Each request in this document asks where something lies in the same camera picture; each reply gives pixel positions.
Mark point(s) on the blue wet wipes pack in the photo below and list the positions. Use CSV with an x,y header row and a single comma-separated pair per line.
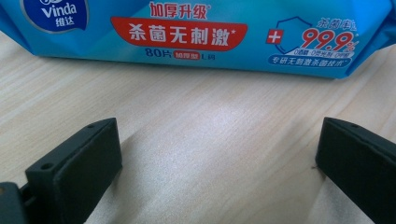
x,y
218,53

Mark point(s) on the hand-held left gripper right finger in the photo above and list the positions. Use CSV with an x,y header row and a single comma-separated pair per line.
x,y
364,168

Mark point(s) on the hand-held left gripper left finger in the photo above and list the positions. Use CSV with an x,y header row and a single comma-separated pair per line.
x,y
81,174

